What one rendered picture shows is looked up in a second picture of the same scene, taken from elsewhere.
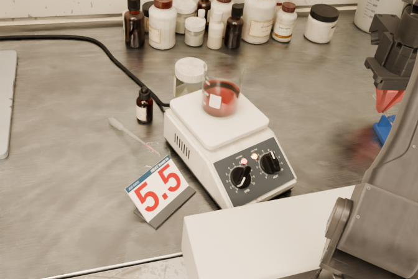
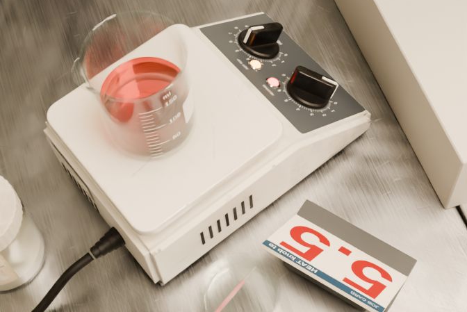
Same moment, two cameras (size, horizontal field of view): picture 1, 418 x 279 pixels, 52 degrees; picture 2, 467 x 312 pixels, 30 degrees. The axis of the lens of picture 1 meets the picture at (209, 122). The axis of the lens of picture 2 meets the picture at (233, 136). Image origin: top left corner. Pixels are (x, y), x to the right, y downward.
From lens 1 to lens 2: 0.52 m
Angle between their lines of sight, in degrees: 52
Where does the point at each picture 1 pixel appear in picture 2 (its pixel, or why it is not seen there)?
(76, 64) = not seen: outside the picture
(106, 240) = not seen: outside the picture
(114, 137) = not seen: outside the picture
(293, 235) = not seen: outside the picture
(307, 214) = not seen: outside the picture
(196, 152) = (270, 172)
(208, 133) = (244, 134)
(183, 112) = (180, 194)
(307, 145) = (137, 4)
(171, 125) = (184, 241)
